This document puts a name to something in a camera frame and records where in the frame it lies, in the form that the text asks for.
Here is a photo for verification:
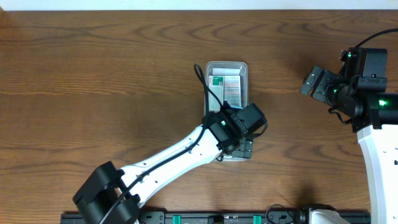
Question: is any blue cooling sheet box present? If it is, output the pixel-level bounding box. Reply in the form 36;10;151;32
224;75;242;108

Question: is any clear plastic container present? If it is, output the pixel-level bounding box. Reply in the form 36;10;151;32
203;60;250;162

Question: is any white green medicine box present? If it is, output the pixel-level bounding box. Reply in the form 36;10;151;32
208;76;224;111

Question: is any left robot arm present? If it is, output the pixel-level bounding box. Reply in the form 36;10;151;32
73;110;262;223

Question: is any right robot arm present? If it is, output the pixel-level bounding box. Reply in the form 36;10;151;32
300;67;397;223

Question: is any black mounting rail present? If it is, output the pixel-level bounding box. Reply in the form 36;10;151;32
60;210;371;224

